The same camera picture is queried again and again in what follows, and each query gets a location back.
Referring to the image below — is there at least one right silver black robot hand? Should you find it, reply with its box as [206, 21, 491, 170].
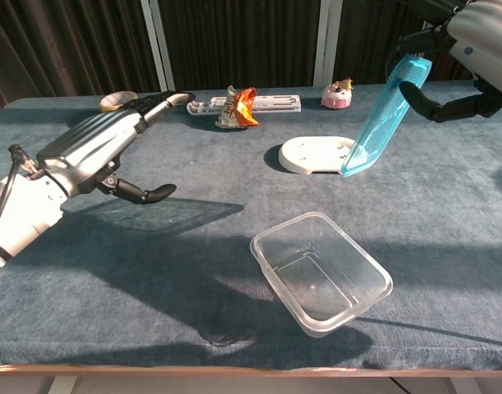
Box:
[392, 0, 502, 123]

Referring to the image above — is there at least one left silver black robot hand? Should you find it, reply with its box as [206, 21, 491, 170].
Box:
[35, 91, 196, 205]

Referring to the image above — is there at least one blue translucent container lid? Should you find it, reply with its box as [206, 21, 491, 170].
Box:
[340, 55, 433, 178]

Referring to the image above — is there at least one clear plastic food container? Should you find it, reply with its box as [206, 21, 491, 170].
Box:
[249, 211, 394, 338]

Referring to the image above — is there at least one yellow packing tape roll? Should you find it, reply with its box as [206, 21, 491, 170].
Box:
[98, 90, 139, 114]

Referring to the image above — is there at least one crumpled orange snack wrapper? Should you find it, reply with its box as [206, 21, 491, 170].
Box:
[215, 85, 261, 131]

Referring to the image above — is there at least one pink toy cake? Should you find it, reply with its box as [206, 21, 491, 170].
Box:
[321, 77, 354, 110]

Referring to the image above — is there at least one blue-grey table cloth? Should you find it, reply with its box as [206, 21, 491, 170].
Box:
[0, 80, 502, 373]

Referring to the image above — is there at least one white plastic slotted rack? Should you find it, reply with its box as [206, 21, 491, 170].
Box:
[186, 94, 303, 117]

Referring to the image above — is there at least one white oval plastic base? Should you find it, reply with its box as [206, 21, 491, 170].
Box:
[277, 136, 357, 176]

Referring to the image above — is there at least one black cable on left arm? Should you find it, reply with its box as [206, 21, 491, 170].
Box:
[0, 144, 33, 247]

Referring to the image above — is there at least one white metal frame post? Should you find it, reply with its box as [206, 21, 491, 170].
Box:
[314, 0, 343, 87]
[140, 0, 176, 92]

